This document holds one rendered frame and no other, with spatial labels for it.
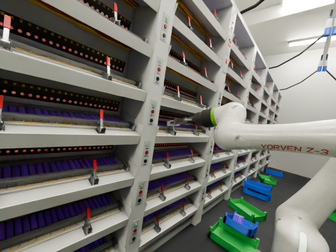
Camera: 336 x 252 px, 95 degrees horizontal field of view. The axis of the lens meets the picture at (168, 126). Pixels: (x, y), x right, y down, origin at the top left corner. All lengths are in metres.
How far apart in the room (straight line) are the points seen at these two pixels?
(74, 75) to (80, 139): 0.21
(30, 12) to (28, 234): 0.75
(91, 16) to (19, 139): 0.42
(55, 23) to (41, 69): 0.29
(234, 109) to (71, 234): 0.80
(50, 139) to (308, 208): 0.91
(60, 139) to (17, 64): 0.22
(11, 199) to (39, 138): 0.18
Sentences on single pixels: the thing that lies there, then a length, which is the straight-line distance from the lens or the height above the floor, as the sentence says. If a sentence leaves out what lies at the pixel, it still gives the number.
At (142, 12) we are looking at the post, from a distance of 0.96.
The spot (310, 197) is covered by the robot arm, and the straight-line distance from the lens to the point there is 0.81.
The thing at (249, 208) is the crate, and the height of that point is 0.01.
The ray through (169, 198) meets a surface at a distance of 1.07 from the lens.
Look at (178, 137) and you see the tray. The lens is 0.94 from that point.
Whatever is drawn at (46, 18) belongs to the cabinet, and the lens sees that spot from 0.81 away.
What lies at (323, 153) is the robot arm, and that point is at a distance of 0.62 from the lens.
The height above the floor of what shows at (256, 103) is 1.26.
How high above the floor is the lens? 0.85
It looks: 3 degrees down
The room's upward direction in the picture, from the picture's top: 9 degrees clockwise
